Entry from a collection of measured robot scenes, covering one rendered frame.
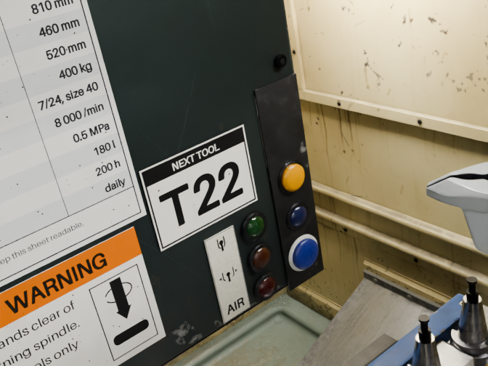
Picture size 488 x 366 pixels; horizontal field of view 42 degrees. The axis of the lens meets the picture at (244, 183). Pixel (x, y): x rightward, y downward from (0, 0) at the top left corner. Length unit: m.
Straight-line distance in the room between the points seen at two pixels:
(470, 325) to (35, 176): 0.73
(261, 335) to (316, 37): 0.98
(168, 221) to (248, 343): 1.58
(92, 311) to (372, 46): 1.07
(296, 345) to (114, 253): 1.57
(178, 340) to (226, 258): 0.08
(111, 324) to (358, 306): 1.30
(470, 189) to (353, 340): 1.23
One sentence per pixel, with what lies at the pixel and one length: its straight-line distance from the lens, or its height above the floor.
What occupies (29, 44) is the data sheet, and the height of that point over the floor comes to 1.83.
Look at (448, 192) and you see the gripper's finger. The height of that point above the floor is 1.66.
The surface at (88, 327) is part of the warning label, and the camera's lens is 0.49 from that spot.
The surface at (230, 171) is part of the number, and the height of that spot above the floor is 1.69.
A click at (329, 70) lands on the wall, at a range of 1.55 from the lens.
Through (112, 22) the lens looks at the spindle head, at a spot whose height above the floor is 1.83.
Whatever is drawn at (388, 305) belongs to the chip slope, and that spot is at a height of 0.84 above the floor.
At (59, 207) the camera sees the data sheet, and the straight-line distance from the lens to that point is 0.45.
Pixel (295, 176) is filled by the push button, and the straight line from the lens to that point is 0.55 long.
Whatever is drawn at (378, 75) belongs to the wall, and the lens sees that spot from 1.45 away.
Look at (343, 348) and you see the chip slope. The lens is 1.70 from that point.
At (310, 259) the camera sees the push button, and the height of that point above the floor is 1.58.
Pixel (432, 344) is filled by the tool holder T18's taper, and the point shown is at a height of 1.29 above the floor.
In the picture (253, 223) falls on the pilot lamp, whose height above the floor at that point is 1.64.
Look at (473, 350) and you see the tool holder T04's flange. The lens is 1.02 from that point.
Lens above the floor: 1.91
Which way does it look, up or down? 26 degrees down
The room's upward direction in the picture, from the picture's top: 11 degrees counter-clockwise
